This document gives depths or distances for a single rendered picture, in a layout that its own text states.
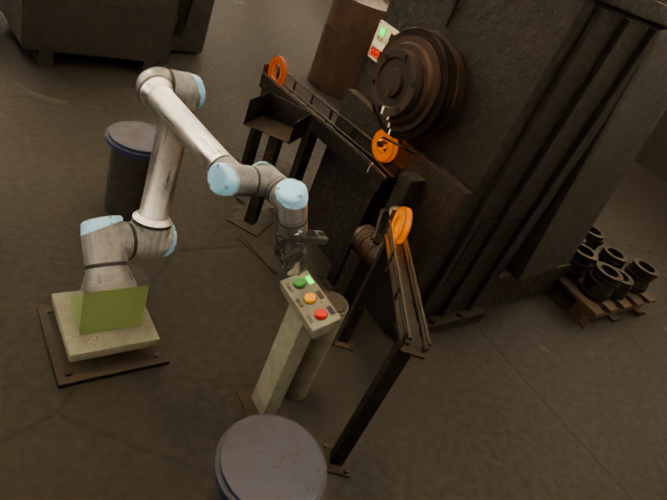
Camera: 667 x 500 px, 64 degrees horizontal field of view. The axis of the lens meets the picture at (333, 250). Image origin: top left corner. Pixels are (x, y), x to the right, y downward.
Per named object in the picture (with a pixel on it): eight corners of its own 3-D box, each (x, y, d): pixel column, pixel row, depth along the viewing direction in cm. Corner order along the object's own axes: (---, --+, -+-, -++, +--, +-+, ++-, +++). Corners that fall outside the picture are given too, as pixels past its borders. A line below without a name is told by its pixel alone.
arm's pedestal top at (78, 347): (68, 363, 190) (69, 355, 187) (51, 301, 208) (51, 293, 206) (158, 345, 209) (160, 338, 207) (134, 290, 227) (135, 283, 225)
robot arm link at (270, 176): (245, 157, 158) (269, 178, 152) (274, 160, 167) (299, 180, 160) (235, 185, 162) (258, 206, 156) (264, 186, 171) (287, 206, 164)
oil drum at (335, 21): (342, 77, 583) (373, -7, 534) (371, 103, 548) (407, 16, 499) (296, 70, 548) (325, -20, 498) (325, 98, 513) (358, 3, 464)
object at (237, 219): (236, 202, 320) (269, 91, 281) (274, 223, 317) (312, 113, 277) (218, 215, 304) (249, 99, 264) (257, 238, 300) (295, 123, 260)
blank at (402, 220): (393, 243, 227) (386, 241, 227) (403, 208, 227) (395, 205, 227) (406, 245, 212) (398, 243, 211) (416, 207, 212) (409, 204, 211)
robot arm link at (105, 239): (76, 267, 199) (71, 220, 199) (121, 264, 211) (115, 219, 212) (94, 263, 188) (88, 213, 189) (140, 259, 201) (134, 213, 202)
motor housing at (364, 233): (337, 303, 279) (376, 221, 250) (360, 333, 267) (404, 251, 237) (318, 307, 272) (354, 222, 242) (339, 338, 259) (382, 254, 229)
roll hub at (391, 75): (433, 62, 215) (408, 127, 229) (391, 41, 233) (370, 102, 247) (423, 61, 212) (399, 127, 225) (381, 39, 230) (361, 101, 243)
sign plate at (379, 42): (369, 56, 273) (383, 20, 263) (399, 78, 257) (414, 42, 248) (366, 55, 271) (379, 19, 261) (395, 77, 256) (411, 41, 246)
